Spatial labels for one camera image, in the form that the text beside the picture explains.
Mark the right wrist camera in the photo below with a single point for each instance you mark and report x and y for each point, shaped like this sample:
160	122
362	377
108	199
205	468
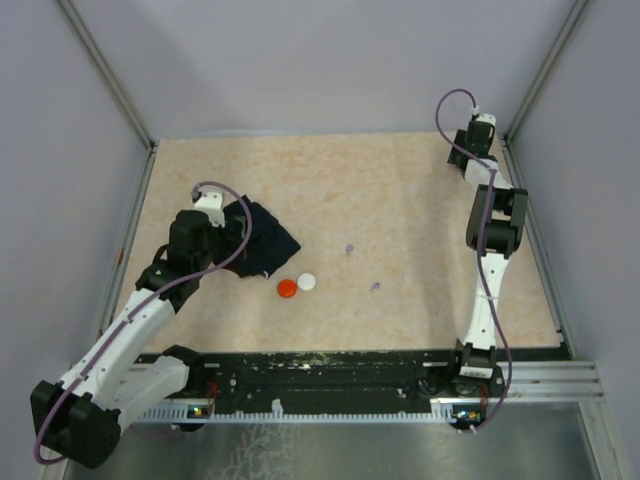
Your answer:
485	118

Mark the dark navy cloth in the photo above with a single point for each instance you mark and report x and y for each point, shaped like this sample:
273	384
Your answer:
270	245

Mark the left aluminium frame post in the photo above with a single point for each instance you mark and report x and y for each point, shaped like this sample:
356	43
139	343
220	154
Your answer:
106	72

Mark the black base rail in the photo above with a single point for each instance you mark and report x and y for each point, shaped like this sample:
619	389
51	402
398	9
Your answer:
341	382

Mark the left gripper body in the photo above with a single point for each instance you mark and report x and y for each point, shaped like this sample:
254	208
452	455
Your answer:
225	247

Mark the white cable duct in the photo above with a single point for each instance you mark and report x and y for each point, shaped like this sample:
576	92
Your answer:
185	413

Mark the right aluminium frame post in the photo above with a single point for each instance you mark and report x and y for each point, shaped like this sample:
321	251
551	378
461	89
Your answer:
575	17

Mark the white charging case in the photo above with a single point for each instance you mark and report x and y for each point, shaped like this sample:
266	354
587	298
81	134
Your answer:
306	282

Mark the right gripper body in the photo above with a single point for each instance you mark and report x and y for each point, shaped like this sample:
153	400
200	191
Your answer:
459	138

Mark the aluminium frame post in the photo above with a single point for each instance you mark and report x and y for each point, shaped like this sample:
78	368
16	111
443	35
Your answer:
575	17
106	72

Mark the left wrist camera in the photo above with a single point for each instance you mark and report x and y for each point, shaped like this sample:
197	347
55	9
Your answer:
210	201

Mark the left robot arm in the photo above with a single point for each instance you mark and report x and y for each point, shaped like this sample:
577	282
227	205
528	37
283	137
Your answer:
82	416

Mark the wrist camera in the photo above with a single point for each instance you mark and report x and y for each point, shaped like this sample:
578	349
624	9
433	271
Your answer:
210	201
485	118

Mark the orange charging case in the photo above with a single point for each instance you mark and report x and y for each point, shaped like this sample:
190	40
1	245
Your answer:
287	288

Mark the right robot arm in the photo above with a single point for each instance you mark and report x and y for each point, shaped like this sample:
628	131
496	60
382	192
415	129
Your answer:
494	232

